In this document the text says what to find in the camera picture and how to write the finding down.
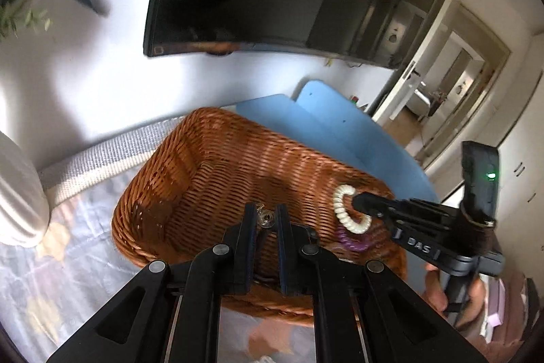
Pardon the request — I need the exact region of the cream spiral hair tie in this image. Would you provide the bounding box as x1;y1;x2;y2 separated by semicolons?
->
333;183;374;235

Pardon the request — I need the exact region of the purple spiral hair tie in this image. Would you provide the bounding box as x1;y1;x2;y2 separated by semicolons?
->
335;224;375;253

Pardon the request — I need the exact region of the silver earring stud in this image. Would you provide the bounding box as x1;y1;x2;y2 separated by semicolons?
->
256;205;275;229

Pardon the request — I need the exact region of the person's right hand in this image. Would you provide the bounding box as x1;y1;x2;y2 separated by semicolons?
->
422;263;486;329

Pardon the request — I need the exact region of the brown wicker basket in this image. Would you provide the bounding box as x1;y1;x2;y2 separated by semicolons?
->
110;106;410;329

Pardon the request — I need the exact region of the white door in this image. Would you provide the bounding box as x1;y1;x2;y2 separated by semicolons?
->
371;0;458;126

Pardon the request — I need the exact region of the blue chair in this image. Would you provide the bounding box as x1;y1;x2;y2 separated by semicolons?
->
235;79;441;296

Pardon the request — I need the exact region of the patterned bed sheet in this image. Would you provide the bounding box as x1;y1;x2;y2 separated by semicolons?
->
0;115;324;363

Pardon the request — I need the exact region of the white pillow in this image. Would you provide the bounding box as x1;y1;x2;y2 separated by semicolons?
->
0;134;51;248

